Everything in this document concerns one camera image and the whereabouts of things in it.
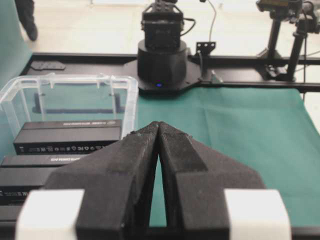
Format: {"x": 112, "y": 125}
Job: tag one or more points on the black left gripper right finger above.
{"x": 194, "y": 177}

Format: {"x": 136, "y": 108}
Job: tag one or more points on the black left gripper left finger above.
{"x": 118, "y": 183}

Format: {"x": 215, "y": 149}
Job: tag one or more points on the clear plastic storage case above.
{"x": 65, "y": 97}

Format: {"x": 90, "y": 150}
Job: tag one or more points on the black metal table frame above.
{"x": 235, "y": 71}

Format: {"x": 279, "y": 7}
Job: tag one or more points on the green table cloth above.
{"x": 269, "y": 130}

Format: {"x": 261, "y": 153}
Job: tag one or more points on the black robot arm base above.
{"x": 170, "y": 70}

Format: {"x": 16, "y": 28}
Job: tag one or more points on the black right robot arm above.
{"x": 162, "y": 22}

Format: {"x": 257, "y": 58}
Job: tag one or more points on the black camera stand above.
{"x": 291, "y": 23}

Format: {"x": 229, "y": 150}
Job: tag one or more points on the black realsense box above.
{"x": 17, "y": 182}
{"x": 66, "y": 137}

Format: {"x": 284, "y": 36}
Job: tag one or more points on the person's dark leg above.
{"x": 25, "y": 10}

